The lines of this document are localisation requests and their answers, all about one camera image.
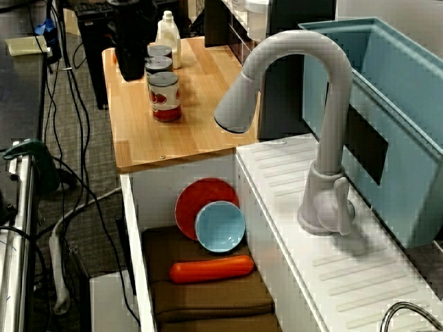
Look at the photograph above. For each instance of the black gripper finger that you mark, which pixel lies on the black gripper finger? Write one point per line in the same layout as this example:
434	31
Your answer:
140	65
126	65

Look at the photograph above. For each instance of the white plastic detergent bottle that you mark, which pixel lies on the white plastic detergent bottle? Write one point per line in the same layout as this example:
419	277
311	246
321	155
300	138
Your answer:
169	38

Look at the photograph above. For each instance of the orange toy sausage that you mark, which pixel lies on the orange toy sausage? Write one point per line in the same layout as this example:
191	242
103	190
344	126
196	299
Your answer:
211	269

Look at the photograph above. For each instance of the peas can green label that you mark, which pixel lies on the peas can green label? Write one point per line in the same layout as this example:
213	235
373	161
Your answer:
158	64

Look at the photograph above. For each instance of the silver metal frame rail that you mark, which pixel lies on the silver metal frame rail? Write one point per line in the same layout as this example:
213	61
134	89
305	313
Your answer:
20	242

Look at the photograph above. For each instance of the red plate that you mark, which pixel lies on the red plate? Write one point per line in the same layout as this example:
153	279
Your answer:
194	200

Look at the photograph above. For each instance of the green clamp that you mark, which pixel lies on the green clamp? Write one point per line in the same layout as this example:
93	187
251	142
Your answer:
38	162

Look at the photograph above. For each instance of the brown folded cloth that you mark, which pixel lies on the brown folded cloth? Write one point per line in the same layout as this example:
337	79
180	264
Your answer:
207	304

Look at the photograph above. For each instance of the black cabinet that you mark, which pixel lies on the black cabinet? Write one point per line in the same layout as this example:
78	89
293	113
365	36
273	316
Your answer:
93	52

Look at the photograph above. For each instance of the grey toy kitchen faucet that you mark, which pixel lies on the grey toy kitchen faucet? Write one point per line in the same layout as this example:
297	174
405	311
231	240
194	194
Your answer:
332	103

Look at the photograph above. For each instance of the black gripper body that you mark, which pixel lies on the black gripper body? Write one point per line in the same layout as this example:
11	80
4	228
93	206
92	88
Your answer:
133	27

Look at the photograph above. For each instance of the white power strip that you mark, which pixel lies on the white power strip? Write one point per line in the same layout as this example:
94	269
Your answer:
59	276

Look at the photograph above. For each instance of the black keyboard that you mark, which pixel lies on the black keyboard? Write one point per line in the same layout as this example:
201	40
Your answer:
93	7

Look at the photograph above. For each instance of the light blue bowl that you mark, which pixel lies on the light blue bowl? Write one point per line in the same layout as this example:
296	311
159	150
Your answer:
219	226

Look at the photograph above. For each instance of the beans can orange brown label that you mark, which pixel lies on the beans can orange brown label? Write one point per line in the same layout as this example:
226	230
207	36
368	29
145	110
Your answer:
160	51

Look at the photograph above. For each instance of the white box panel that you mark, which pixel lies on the white box panel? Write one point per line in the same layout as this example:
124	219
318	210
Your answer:
107	304

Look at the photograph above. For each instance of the black upright panel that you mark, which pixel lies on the black upright panel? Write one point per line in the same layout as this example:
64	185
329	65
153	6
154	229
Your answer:
277	103

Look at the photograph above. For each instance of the white toy sink unit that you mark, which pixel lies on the white toy sink unit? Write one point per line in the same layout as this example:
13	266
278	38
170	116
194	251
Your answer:
294	193

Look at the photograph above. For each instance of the blue plastic bin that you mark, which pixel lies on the blue plastic bin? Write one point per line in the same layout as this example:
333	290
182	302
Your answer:
408	103

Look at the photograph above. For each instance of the tomato can red white label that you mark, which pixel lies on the tomato can red white label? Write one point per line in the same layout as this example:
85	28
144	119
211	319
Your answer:
166	100

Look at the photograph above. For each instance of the yellow paper note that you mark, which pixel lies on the yellow paper note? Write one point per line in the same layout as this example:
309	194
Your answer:
26	46

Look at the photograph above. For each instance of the silver metal pot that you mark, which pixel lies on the silver metal pot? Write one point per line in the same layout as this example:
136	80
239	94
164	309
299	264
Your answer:
403	303

